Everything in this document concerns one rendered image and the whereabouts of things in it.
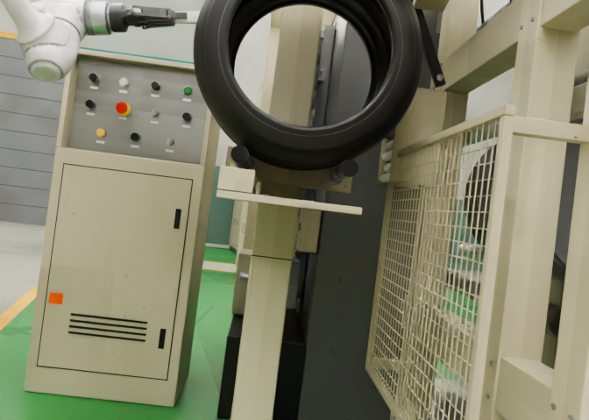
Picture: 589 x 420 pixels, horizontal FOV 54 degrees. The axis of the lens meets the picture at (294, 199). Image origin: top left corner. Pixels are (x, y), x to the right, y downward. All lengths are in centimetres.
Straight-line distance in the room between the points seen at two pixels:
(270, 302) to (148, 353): 60
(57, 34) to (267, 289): 94
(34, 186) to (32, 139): 77
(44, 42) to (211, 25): 39
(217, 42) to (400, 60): 46
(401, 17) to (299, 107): 49
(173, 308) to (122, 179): 51
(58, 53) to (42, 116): 914
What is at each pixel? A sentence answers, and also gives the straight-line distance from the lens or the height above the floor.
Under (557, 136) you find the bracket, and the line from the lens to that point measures 110.
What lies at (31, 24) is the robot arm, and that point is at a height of 113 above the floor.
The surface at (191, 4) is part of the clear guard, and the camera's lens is 233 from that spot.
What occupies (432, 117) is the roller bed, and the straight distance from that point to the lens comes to 185.
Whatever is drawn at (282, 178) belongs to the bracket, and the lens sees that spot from 180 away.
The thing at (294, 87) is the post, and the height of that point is 116.
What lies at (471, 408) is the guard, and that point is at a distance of 107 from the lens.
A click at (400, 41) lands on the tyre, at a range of 152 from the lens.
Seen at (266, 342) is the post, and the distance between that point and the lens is 187.
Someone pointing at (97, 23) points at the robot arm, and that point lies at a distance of 165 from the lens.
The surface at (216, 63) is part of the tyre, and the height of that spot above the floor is 111.
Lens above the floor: 78
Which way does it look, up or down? 1 degrees up
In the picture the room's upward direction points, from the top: 7 degrees clockwise
